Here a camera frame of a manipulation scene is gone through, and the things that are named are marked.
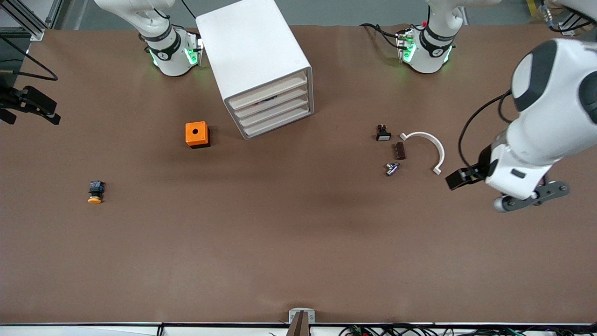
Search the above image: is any white half-ring clamp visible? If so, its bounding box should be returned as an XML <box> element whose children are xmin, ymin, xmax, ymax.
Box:
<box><xmin>400</xmin><ymin>132</ymin><xmax>445</xmax><ymax>176</ymax></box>

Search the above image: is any aluminium profile frame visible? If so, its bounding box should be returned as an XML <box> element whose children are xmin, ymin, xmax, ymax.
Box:
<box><xmin>0</xmin><ymin>0</ymin><xmax>63</xmax><ymax>42</ymax></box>
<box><xmin>557</xmin><ymin>10</ymin><xmax>586</xmax><ymax>36</ymax></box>

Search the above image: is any orange box with hole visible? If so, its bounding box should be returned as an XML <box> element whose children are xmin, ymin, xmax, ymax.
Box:
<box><xmin>185</xmin><ymin>121</ymin><xmax>210</xmax><ymax>149</ymax></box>

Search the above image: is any white drawer cabinet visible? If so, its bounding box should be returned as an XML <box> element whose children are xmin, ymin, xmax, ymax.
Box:
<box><xmin>195</xmin><ymin>0</ymin><xmax>314</xmax><ymax>140</ymax></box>

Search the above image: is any white table edge rail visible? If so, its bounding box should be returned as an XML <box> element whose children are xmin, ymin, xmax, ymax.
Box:
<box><xmin>0</xmin><ymin>322</ymin><xmax>597</xmax><ymax>336</ymax></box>

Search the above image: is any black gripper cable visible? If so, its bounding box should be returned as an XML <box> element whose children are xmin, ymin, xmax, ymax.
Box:
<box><xmin>458</xmin><ymin>90</ymin><xmax>514</xmax><ymax>169</ymax></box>
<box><xmin>0</xmin><ymin>35</ymin><xmax>59</xmax><ymax>81</ymax></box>

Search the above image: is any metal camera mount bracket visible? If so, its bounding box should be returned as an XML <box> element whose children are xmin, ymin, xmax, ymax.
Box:
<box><xmin>288</xmin><ymin>308</ymin><xmax>316</xmax><ymax>336</ymax></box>

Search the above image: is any orange-headed push button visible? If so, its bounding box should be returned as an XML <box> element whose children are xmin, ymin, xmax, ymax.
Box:
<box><xmin>87</xmin><ymin>180</ymin><xmax>106</xmax><ymax>205</ymax></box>

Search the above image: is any black cable bundle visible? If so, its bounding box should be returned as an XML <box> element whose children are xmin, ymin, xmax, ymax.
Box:
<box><xmin>338</xmin><ymin>323</ymin><xmax>597</xmax><ymax>336</ymax></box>

